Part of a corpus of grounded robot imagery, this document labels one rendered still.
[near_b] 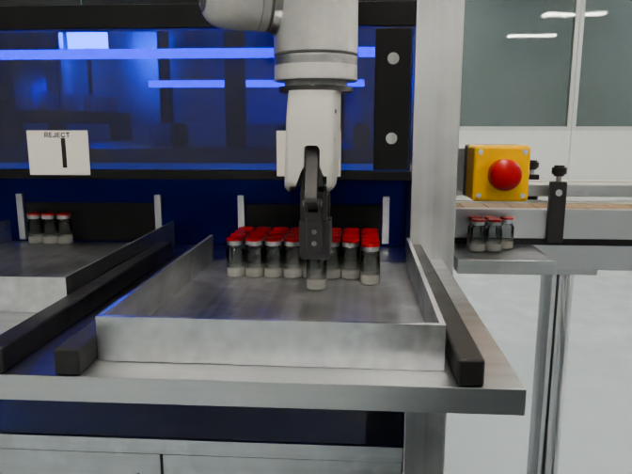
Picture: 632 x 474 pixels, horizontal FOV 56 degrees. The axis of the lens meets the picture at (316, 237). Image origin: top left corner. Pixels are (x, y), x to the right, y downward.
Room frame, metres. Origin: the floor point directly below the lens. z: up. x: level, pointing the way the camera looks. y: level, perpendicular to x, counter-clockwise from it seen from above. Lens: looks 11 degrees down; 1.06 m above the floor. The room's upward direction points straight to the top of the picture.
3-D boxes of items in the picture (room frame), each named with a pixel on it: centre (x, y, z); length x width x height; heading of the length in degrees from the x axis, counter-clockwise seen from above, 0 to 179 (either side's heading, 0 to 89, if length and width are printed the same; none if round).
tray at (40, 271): (0.72, 0.35, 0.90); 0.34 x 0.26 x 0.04; 176
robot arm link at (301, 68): (0.62, 0.00, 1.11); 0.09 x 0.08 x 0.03; 175
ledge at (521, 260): (0.84, -0.26, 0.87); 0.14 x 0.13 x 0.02; 176
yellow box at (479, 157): (0.80, -0.24, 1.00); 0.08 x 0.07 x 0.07; 176
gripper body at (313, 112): (0.62, 0.00, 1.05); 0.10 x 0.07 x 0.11; 175
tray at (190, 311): (0.59, 0.02, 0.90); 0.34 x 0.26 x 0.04; 176
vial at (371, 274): (0.64, -0.06, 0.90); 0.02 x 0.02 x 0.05
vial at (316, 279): (0.62, 0.00, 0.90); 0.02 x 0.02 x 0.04
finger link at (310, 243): (0.59, 0.00, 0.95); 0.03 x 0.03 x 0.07; 85
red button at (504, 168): (0.75, -0.24, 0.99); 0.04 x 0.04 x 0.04; 86
